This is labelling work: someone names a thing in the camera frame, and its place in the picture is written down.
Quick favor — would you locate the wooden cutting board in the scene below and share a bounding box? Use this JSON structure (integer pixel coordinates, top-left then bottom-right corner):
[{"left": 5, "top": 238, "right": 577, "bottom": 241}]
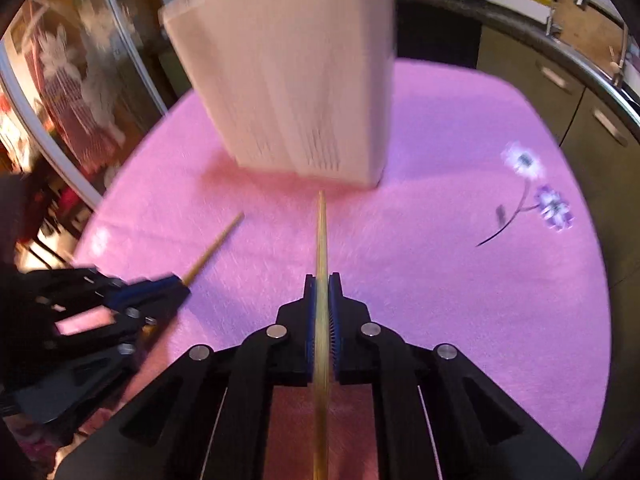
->
[{"left": 552, "top": 0, "right": 626, "bottom": 68}]

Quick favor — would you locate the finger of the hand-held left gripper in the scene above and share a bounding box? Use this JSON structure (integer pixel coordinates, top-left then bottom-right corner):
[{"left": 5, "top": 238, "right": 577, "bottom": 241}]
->
[
  {"left": 45, "top": 287, "right": 192, "bottom": 358},
  {"left": 25, "top": 267, "right": 192, "bottom": 306}
]

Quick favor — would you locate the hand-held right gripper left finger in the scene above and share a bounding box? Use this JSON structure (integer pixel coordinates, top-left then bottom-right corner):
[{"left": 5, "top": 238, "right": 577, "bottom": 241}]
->
[{"left": 54, "top": 274, "right": 318, "bottom": 480}]

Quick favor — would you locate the black appliance front panel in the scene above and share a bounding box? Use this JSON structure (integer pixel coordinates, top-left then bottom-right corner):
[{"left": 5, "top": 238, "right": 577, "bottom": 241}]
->
[{"left": 395, "top": 2, "right": 483, "bottom": 68}]

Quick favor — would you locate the small steel faucet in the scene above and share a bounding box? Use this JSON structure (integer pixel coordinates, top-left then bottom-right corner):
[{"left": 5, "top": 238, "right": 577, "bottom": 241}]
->
[{"left": 522, "top": 0, "right": 563, "bottom": 37}]

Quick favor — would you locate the white plastic utensil holder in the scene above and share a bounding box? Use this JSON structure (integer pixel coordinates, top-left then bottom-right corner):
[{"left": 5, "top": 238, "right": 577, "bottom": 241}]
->
[{"left": 159, "top": 0, "right": 398, "bottom": 187}]

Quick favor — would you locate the tall steel faucet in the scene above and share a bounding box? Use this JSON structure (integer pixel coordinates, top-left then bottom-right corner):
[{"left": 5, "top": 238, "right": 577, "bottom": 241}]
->
[{"left": 575, "top": 0, "right": 630, "bottom": 88}]

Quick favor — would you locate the dark stone countertop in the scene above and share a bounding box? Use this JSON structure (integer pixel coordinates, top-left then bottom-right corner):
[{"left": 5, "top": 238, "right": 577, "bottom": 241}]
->
[{"left": 395, "top": 0, "right": 640, "bottom": 126}]

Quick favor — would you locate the flower print sliding door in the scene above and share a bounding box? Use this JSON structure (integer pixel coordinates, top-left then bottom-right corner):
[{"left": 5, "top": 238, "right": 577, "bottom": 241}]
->
[{"left": 0, "top": 0, "right": 171, "bottom": 211}]

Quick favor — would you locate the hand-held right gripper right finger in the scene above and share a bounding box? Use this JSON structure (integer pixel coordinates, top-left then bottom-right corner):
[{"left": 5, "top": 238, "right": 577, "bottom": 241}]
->
[{"left": 328, "top": 274, "right": 584, "bottom": 480}]

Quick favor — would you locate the pink flowered tablecloth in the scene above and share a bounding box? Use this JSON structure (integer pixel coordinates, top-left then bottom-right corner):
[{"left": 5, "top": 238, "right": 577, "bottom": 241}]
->
[{"left": 50, "top": 57, "right": 613, "bottom": 480}]

